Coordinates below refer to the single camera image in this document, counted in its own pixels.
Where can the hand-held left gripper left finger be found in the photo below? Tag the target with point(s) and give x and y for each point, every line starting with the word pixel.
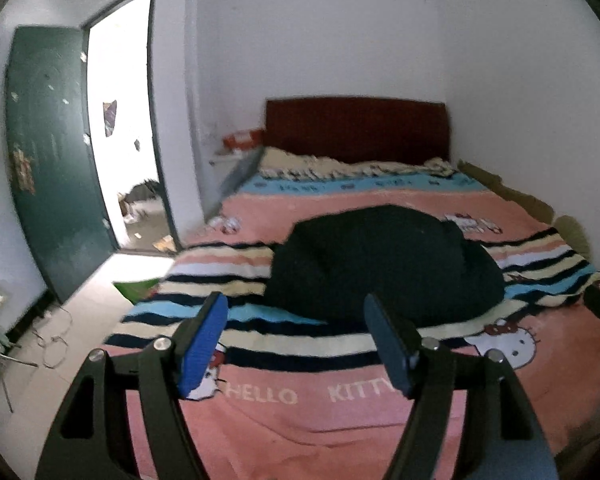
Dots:
pixel 202 347

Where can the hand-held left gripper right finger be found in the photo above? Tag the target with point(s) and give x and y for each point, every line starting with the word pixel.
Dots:
pixel 387 347

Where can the black hooded jacket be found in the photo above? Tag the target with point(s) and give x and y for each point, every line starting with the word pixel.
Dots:
pixel 380 260

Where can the green bag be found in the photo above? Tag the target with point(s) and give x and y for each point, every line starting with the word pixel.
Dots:
pixel 136 290

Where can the pink striped printed blanket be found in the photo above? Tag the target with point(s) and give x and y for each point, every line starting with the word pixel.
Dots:
pixel 305 425

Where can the pile of rubbish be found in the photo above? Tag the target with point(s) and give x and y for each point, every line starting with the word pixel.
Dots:
pixel 141 200

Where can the white nightstand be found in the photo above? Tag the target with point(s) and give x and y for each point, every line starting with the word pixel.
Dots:
pixel 235 172

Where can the red box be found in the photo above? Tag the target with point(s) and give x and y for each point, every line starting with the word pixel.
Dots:
pixel 244 140

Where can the dark red headboard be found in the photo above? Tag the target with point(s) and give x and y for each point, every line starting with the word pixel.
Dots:
pixel 355 127

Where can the dark green door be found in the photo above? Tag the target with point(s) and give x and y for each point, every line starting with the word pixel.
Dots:
pixel 55 160

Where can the dark wall sticker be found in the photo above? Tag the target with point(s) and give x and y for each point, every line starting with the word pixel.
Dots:
pixel 110 117

